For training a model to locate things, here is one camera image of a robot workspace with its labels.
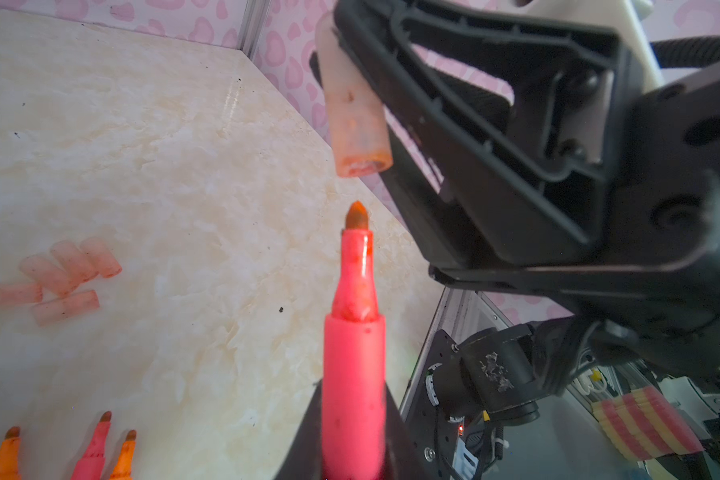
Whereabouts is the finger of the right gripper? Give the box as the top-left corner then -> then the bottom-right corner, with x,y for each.
334,1 -> 627,266
308,50 -> 577,301

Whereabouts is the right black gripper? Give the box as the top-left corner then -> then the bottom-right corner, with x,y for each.
575,60 -> 720,378

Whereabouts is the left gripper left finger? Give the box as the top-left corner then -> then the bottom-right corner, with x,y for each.
274,381 -> 323,480

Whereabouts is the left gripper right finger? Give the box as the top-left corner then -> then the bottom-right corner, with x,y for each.
383,386 -> 430,480

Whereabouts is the pink pen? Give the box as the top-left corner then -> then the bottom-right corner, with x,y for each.
70,411 -> 112,480
321,201 -> 386,479

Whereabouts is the translucent pink pen cap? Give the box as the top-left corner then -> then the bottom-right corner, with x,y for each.
316,12 -> 393,178

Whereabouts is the orange pen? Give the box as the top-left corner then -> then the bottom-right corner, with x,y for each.
0,426 -> 21,480
109,430 -> 137,480

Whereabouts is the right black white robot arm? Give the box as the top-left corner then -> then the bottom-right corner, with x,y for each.
332,1 -> 720,425

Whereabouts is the striped red yellow cloth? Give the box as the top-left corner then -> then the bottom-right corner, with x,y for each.
592,386 -> 704,461

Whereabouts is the left corner aluminium profile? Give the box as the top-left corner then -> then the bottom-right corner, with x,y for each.
238,0 -> 271,59

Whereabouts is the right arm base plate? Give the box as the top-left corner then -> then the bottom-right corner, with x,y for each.
404,330 -> 478,479

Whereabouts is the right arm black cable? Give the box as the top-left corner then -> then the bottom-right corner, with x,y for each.
647,34 -> 720,70

